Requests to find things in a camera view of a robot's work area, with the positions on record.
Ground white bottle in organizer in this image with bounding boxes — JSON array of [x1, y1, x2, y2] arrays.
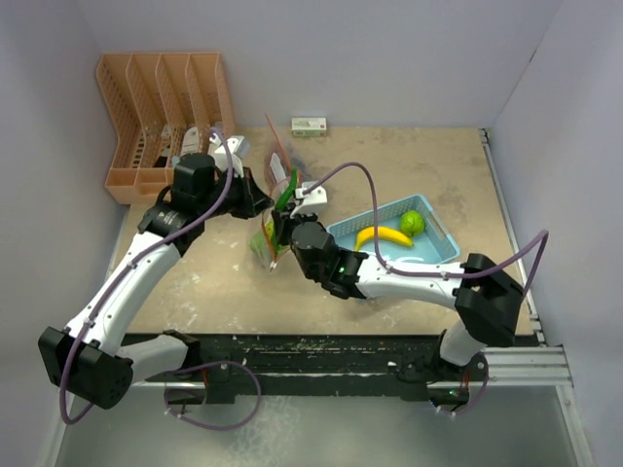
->
[[180, 126, 201, 156]]

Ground yellow banana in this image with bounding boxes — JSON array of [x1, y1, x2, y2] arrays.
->
[[354, 226, 414, 251]]

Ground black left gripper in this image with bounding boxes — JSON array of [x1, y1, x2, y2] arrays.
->
[[198, 165, 274, 220]]

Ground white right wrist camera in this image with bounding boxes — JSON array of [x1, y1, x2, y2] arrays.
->
[[290, 181, 328, 218]]

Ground small green white box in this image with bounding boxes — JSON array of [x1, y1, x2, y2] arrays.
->
[[291, 117, 327, 137]]

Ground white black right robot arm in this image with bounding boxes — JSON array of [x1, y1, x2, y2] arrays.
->
[[272, 211, 524, 380]]

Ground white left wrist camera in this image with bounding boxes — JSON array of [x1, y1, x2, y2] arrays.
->
[[208, 134, 251, 178]]

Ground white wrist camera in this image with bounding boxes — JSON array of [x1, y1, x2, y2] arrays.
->
[[290, 181, 328, 218], [208, 134, 251, 178]]

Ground clear zip top bag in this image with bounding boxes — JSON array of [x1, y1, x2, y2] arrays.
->
[[253, 188, 289, 272], [264, 114, 312, 191]]

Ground aluminium rail frame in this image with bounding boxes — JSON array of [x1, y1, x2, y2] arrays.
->
[[479, 128, 595, 466]]

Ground green custard apple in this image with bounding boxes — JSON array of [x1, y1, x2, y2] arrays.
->
[[399, 210, 425, 237], [248, 230, 273, 261]]

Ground light blue plastic basket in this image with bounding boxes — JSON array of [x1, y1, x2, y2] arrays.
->
[[327, 195, 460, 264]]

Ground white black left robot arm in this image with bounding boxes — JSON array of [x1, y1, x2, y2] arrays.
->
[[38, 153, 273, 409]]

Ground orange plastic file organizer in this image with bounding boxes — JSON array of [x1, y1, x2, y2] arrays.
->
[[96, 52, 237, 205]]

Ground green chili pepper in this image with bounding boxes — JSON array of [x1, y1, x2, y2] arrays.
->
[[273, 168, 299, 211]]

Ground black metal base frame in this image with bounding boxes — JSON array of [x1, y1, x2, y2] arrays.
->
[[147, 334, 489, 406]]

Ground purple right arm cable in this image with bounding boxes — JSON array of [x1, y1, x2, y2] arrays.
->
[[304, 162, 550, 419]]

